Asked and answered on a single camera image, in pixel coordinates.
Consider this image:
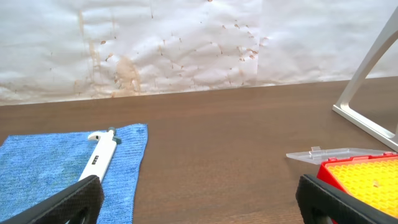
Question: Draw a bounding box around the white and blue stand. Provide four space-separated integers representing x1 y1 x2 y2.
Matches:
331 6 398 152

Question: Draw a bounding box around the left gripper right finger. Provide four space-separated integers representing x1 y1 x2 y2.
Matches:
295 174 398 224

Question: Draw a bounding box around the blue cloth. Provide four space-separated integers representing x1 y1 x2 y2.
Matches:
0 123 149 224

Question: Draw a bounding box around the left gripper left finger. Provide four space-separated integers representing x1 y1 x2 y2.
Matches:
0 174 105 224

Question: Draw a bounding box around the white pipette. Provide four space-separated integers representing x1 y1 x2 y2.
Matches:
78 126 123 184

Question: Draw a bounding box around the red and yellow tip box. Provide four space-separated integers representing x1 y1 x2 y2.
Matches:
285 146 398 224

